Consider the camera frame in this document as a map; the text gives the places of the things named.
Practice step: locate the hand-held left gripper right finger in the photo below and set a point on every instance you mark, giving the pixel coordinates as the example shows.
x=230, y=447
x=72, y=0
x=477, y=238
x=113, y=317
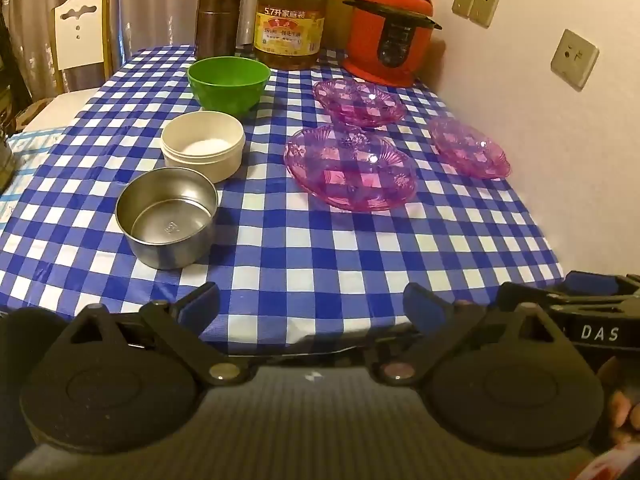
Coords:
x=425, y=306

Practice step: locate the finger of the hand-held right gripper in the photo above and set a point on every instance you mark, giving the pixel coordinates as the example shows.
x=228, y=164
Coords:
x=575, y=301
x=595, y=281

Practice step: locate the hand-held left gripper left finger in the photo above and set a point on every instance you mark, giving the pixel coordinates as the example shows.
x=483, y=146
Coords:
x=197, y=307

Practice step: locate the stainless steel bowl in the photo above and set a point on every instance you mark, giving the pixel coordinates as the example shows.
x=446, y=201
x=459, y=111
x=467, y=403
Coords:
x=150, y=250

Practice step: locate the white plastic bowl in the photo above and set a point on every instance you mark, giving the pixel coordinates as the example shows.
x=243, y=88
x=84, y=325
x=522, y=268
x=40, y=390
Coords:
x=200, y=165

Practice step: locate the purple transparent plastic plate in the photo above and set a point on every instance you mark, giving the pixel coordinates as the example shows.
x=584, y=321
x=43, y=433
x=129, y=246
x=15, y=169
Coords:
x=470, y=150
x=360, y=105
x=350, y=175

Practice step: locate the green plastic bowl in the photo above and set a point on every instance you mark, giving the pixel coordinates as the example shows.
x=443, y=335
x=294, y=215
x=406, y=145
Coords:
x=225, y=95

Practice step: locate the person's right hand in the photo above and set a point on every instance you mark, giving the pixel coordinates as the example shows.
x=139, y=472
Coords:
x=622, y=405

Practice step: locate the blue white checkered tablecloth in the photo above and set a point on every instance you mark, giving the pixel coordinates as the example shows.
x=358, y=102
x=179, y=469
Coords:
x=300, y=260

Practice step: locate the light blue checkered cloth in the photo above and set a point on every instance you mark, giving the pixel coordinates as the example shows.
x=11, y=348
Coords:
x=30, y=160

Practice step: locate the red electric pressure cooker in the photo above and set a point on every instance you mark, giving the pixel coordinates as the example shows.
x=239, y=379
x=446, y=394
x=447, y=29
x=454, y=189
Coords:
x=370, y=45

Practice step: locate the brown metal canister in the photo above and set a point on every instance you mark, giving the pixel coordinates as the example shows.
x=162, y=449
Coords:
x=217, y=25

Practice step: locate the white wooden chair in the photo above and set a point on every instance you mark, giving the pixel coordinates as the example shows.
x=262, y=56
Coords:
x=80, y=45

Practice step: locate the large cooking oil bottle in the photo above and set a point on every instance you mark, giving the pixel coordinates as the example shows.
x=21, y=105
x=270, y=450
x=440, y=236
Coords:
x=290, y=30

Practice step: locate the sheer patterned curtain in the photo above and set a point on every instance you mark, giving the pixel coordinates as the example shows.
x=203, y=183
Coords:
x=150, y=0

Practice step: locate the beige wall socket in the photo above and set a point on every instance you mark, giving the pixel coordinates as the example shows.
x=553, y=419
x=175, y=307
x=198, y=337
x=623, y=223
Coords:
x=575, y=60

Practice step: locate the beige wall switch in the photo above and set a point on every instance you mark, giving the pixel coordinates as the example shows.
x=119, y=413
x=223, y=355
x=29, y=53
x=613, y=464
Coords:
x=486, y=9
x=463, y=0

